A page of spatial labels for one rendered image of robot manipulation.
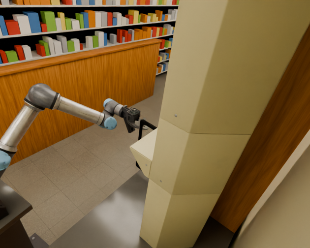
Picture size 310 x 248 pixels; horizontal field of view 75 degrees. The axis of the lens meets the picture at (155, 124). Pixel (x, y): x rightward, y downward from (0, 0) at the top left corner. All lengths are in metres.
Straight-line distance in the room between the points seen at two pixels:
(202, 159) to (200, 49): 0.35
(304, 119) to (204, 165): 0.40
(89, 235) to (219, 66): 1.04
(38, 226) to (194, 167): 1.96
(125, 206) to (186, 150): 0.76
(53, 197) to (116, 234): 1.46
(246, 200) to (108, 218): 0.75
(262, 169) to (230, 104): 0.51
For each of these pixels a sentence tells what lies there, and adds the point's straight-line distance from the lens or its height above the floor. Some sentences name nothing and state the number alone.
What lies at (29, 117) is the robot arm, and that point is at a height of 1.35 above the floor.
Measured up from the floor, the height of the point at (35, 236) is 0.02.
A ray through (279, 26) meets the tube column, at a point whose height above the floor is 2.01.
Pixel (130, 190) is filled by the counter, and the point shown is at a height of 0.94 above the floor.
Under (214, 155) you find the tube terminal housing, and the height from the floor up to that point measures 1.62.
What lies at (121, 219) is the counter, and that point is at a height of 0.94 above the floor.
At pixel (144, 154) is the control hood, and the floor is 1.51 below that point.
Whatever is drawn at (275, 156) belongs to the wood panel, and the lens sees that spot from 0.98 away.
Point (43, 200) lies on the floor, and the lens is 2.60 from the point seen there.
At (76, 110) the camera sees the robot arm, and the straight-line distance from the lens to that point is 1.19.
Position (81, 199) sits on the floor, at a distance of 2.51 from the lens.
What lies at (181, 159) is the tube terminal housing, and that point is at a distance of 0.67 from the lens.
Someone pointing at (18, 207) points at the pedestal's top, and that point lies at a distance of 1.43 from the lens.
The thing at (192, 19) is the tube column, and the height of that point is 2.00.
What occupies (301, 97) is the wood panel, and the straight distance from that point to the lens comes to 0.87.
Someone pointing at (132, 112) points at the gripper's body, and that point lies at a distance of 1.25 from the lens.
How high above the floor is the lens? 2.06
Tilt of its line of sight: 36 degrees down
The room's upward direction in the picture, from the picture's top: 9 degrees clockwise
